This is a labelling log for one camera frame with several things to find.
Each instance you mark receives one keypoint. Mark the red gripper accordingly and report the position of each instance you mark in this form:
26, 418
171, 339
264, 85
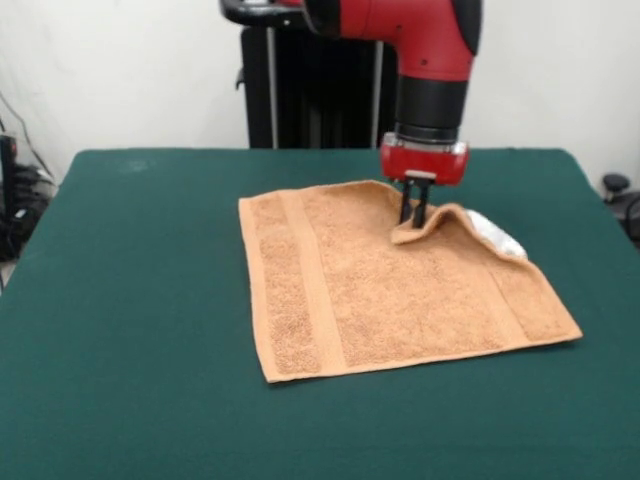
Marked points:
425, 162

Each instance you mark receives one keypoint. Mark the tan terry towel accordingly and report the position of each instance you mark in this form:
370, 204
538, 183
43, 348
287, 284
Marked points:
375, 290

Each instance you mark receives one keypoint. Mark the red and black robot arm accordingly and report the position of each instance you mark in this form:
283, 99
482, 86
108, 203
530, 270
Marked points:
420, 60

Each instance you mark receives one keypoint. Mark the dark green table cloth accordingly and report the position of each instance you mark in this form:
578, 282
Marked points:
150, 300

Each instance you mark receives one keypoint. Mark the black equipment box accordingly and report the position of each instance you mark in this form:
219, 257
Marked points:
7, 200

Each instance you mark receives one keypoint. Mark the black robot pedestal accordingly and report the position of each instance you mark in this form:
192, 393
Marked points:
310, 85

